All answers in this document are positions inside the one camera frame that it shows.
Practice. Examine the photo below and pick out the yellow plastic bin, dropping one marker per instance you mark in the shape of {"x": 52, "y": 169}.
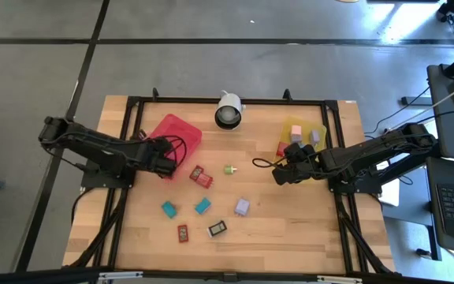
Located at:
{"x": 307, "y": 125}

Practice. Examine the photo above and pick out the black side desk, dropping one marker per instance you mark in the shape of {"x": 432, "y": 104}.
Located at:
{"x": 447, "y": 118}

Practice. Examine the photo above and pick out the black front crossbar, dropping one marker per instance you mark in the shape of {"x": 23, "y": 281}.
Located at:
{"x": 34, "y": 279}

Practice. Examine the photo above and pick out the teal block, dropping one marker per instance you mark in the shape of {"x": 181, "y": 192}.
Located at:
{"x": 168, "y": 210}
{"x": 203, "y": 206}

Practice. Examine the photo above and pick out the black digital clock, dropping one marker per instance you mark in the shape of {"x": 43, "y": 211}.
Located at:
{"x": 217, "y": 228}

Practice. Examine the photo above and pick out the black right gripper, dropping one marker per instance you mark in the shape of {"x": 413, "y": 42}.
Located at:
{"x": 298, "y": 167}

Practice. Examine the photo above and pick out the grey desk base plate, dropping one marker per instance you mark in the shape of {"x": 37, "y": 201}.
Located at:
{"x": 412, "y": 209}

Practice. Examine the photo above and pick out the small green cube charger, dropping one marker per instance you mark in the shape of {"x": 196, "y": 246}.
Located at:
{"x": 229, "y": 170}

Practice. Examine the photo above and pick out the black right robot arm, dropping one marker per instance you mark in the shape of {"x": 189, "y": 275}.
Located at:
{"x": 369, "y": 152}

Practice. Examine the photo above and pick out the red digital clock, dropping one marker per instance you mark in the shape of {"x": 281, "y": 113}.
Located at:
{"x": 196, "y": 172}

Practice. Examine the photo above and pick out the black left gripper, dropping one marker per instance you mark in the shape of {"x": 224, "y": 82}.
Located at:
{"x": 162, "y": 158}

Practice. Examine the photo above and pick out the black table frame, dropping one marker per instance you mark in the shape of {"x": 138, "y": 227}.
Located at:
{"x": 172, "y": 101}

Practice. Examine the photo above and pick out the pink plastic bin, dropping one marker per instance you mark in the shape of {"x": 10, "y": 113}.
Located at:
{"x": 179, "y": 130}

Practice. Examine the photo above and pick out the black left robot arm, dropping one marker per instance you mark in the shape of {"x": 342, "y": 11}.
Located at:
{"x": 105, "y": 148}

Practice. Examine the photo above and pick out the lavender wall charger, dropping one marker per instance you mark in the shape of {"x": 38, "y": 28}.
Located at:
{"x": 242, "y": 206}

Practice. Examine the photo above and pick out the red green small block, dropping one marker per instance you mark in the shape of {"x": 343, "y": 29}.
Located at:
{"x": 183, "y": 233}

